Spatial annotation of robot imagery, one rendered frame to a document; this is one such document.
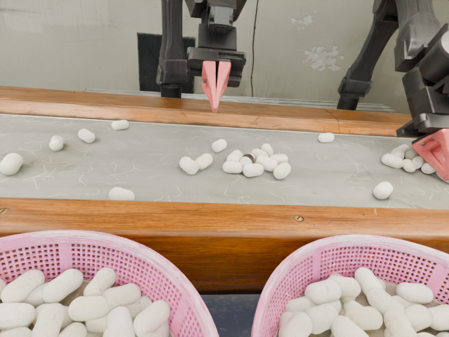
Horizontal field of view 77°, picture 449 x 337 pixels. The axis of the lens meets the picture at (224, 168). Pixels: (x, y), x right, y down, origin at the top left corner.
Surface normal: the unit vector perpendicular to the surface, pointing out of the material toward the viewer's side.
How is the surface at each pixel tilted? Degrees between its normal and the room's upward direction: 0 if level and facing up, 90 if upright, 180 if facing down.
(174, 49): 86
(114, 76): 90
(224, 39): 40
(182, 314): 72
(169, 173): 0
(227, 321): 0
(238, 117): 45
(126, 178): 0
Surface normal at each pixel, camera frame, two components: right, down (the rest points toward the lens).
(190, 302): -0.79, -0.04
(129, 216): 0.09, -0.87
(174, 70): 0.43, 0.43
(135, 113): 0.12, -0.27
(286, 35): 0.14, 0.50
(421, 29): -0.03, -0.44
